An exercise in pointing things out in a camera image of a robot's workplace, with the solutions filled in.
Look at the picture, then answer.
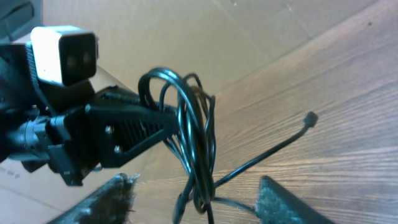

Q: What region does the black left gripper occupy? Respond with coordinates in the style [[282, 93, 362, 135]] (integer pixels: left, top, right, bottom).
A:
[[21, 81, 179, 186]]

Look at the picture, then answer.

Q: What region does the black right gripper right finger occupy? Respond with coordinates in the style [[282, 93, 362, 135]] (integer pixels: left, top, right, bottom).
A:
[[256, 175, 333, 224]]

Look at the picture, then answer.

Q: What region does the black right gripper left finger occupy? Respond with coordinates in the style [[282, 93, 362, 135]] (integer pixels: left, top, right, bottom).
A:
[[49, 173, 140, 224]]

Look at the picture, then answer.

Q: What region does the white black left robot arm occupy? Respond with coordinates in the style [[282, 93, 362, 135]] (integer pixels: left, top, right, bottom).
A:
[[1, 44, 178, 186]]

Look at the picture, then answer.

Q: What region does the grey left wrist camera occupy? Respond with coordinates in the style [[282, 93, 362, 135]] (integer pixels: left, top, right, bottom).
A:
[[30, 26, 98, 86]]

